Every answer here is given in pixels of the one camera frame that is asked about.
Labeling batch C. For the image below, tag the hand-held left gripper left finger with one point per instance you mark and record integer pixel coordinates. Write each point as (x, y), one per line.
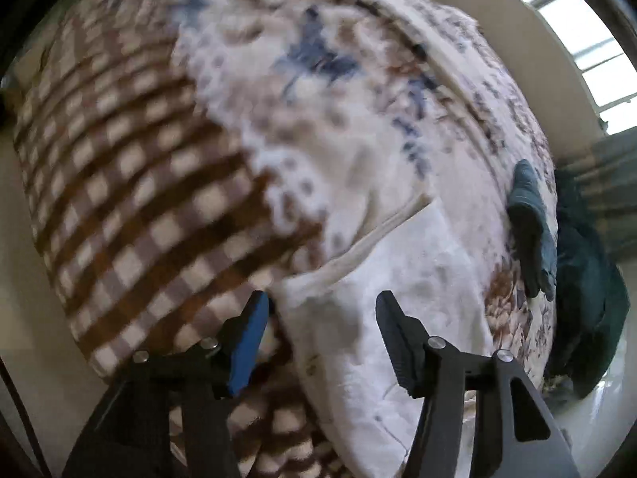
(249, 338)

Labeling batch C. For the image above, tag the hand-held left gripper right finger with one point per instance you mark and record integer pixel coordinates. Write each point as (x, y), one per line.
(398, 346)

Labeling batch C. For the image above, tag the white pants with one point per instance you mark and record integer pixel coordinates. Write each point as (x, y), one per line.
(433, 269)

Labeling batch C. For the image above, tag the dark teal pillow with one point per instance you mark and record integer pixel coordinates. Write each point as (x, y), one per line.
(589, 298)

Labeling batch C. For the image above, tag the white bed headboard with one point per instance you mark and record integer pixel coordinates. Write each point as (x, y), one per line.
(597, 433)

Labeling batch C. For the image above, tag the floral checkered bed quilt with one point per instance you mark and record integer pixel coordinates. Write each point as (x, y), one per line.
(224, 109)

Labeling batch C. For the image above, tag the blue-grey striped curtain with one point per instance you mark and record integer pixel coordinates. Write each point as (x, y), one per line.
(604, 179)

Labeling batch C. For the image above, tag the window with white frame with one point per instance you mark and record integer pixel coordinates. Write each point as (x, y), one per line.
(592, 35)

